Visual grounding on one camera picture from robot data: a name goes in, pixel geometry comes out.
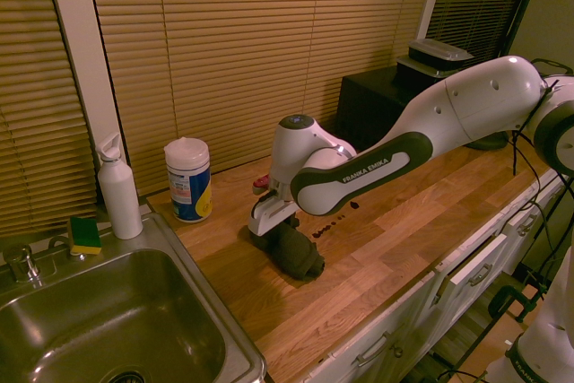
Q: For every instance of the black food container clear lid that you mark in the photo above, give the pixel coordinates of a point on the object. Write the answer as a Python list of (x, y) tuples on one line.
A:
[(417, 73), (437, 53)]

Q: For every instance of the white window frame post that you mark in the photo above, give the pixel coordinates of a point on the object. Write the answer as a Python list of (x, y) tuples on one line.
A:
[(85, 51)]

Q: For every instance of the stainless steel sink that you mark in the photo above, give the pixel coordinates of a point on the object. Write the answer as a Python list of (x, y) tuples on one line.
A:
[(112, 311)]

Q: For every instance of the narrow beige window blind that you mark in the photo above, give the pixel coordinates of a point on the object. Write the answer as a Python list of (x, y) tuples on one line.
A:
[(36, 100)]

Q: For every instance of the black storage cabinet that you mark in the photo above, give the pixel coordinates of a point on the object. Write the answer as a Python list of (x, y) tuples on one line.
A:
[(367, 105)]

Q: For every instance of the wide beige window blind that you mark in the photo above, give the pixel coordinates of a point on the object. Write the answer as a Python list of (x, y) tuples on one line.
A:
[(251, 55)]

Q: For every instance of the large dark spill drop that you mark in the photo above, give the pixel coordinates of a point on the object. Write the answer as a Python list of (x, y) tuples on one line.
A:
[(355, 206)]

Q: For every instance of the white kitchen cabinet base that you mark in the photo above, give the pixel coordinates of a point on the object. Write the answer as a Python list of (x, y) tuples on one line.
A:
[(403, 324)]

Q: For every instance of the dark shaded window blind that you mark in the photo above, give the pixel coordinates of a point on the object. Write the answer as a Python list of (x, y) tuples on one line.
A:
[(471, 11)]

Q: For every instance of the small dark spill drops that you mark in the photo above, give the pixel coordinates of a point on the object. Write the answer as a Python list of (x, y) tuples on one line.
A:
[(341, 216)]

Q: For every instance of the white open drawer front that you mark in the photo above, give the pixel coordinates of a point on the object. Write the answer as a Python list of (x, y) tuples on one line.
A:
[(477, 259)]

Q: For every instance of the white wipes canister blue label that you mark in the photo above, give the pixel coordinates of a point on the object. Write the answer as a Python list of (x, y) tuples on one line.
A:
[(188, 181)]

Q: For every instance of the white Franka Emika robot arm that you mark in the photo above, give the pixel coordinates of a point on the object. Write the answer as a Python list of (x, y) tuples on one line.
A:
[(359, 167)]

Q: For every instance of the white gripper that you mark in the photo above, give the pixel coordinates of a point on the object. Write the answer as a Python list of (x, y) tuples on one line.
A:
[(269, 217)]

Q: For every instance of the green and yellow sponge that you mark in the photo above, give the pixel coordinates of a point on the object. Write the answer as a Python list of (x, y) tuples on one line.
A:
[(84, 236)]

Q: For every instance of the black screw clamp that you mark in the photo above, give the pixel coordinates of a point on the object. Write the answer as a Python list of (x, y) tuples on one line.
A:
[(515, 302)]

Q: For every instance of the black camera stand pole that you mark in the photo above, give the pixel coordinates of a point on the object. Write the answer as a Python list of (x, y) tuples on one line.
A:
[(520, 2)]

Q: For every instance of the dark green towel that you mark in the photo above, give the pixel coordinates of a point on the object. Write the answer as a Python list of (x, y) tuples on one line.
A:
[(298, 253)]

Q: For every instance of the dark spill blob cluster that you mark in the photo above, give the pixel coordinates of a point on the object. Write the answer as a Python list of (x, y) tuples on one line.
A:
[(319, 233)]

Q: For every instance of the white water bottle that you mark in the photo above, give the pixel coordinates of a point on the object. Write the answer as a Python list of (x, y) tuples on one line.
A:
[(119, 194)]

